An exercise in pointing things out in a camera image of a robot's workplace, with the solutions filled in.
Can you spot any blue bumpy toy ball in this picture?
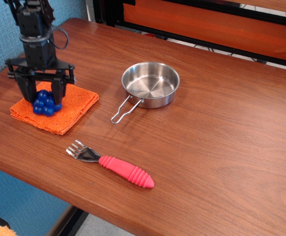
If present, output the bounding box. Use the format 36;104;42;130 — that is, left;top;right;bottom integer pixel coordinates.
32;90;62;117

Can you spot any orange object at corner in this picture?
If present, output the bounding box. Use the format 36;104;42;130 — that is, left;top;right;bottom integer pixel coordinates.
0;226;17;236

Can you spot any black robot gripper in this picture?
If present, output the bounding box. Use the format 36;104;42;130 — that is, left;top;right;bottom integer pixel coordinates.
4;34;77;106

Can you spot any black table leg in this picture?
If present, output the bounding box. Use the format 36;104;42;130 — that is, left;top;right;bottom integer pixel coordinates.
46;205;88;236

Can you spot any orange folded cloth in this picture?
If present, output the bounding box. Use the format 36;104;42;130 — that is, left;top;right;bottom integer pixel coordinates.
10;85;99;135

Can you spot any orange panel black frame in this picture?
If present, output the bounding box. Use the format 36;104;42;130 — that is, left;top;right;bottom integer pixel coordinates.
93;0;286;66

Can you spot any fork with pink handle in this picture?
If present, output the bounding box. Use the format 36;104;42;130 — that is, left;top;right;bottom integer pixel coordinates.
66;140;155;188

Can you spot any small steel pan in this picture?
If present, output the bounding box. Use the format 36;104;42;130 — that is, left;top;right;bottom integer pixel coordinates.
111;61;180;124

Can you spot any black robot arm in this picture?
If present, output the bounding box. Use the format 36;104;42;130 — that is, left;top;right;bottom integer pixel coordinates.
5;0;76;105

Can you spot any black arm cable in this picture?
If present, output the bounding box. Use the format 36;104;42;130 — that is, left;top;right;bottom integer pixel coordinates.
48;24;70;50

